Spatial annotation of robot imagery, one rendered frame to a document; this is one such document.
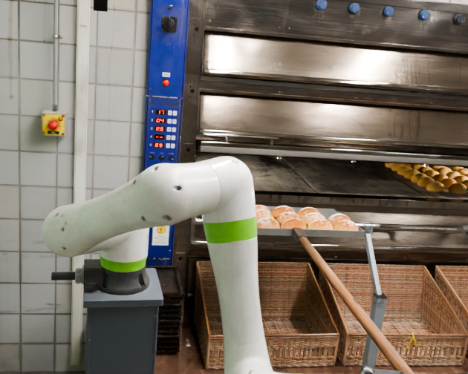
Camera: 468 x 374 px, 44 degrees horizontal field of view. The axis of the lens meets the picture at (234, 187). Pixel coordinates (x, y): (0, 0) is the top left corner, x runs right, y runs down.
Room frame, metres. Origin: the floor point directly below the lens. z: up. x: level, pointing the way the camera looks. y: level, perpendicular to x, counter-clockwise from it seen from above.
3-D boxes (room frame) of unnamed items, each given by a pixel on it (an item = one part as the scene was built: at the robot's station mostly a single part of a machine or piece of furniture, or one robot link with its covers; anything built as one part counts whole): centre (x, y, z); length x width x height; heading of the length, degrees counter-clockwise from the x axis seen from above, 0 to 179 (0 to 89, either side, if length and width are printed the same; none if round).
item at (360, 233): (2.26, -0.21, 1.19); 0.55 x 0.36 x 0.03; 101
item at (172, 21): (2.48, 0.32, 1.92); 0.06 x 0.04 x 0.11; 101
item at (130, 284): (1.47, 0.34, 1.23); 0.26 x 0.15 x 0.06; 105
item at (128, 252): (1.47, 0.29, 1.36); 0.16 x 0.13 x 0.19; 137
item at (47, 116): (2.40, 0.77, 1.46); 0.10 x 0.07 x 0.10; 101
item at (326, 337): (2.35, -0.17, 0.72); 0.56 x 0.49 x 0.28; 102
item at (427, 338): (2.46, -0.76, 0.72); 0.56 x 0.49 x 0.28; 100
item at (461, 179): (3.27, -1.18, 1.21); 0.61 x 0.48 x 0.06; 11
